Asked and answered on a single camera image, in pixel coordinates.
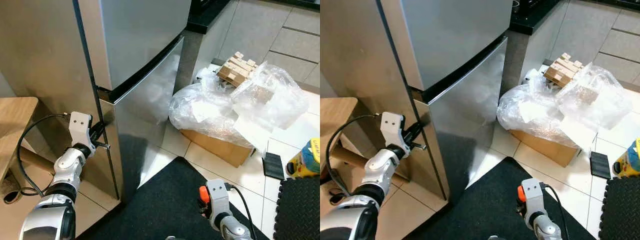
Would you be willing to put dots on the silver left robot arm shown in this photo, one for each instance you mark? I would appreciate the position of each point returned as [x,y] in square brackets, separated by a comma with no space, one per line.
[65,170]
[380,170]

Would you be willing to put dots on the silver fridge body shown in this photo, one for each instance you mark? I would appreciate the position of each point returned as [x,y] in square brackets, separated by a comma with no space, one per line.
[40,50]
[350,50]

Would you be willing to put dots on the black floor mat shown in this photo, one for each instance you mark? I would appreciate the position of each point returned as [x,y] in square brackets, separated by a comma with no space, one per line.
[490,205]
[170,200]

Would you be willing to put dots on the cardboard box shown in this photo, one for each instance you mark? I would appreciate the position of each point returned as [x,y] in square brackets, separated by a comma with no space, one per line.
[550,147]
[220,147]

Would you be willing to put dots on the wooden table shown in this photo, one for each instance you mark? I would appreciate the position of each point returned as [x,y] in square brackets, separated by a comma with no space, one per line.
[335,125]
[15,125]

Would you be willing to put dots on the small black pedal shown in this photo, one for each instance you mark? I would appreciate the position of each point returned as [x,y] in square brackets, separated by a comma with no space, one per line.
[600,165]
[273,166]

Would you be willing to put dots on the black foam floor tile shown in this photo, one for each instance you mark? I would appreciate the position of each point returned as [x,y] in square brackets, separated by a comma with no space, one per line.
[620,210]
[300,210]

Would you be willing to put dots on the crumpled clear plastic wrap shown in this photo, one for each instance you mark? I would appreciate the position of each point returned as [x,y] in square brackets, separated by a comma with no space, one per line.
[200,110]
[525,107]

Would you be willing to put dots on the yellow and blue container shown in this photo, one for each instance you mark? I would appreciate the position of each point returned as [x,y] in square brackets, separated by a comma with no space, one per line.
[302,160]
[627,160]

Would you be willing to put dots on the tan moulded pulp packaging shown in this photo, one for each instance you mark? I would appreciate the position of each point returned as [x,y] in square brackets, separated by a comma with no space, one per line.
[562,70]
[235,70]

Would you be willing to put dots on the grey kitchen cabinet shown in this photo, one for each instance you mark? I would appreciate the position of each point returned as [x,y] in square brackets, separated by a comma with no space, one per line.
[600,45]

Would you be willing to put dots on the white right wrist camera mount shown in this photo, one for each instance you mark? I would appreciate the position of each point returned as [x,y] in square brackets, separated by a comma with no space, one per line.
[218,195]
[533,195]

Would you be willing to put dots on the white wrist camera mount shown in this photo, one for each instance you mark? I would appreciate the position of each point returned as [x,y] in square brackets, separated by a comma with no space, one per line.
[218,195]
[80,127]
[533,195]
[392,127]

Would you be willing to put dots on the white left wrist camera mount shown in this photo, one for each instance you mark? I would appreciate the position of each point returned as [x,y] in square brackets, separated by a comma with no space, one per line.
[392,127]
[80,127]

